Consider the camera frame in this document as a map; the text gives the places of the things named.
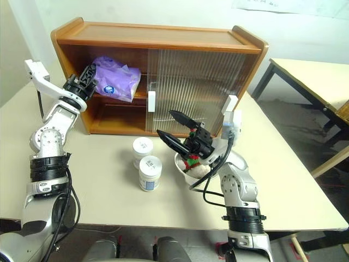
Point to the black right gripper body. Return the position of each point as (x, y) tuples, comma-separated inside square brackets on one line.
[(200, 144)]

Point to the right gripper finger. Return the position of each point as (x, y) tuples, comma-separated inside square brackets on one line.
[(184, 118), (174, 144)]

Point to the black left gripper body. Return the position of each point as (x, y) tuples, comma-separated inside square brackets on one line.
[(79, 87)]

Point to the purple tissue pack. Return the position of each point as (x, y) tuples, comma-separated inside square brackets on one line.
[(120, 79)]

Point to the white plush toy dog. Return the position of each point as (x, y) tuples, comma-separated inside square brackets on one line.
[(200, 171)]

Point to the white plastic bottle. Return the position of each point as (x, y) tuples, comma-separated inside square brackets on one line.
[(150, 174), (142, 148)]

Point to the metal bowl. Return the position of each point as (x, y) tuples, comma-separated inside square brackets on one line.
[(191, 179)]

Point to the ribbed clear sliding door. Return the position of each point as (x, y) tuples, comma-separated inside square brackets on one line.
[(218, 73), (163, 82)]

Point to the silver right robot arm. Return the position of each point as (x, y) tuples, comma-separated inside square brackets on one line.
[(240, 185)]

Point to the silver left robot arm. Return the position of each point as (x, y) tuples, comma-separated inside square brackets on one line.
[(49, 142)]

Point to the wooden cabinet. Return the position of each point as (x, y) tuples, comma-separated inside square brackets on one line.
[(152, 34)]

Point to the grey rounded robot leg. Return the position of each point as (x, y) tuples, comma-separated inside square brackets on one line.
[(170, 251), (102, 251)]

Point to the beige side table black legs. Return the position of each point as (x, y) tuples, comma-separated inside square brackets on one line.
[(300, 73)]

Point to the wooden stick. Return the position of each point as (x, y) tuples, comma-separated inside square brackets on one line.
[(299, 249)]

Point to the wicker basket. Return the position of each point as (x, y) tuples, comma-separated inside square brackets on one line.
[(344, 112)]

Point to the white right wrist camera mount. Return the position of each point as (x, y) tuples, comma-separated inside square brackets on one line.
[(236, 122)]

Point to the black main table frame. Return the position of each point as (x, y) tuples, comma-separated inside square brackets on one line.
[(300, 235)]

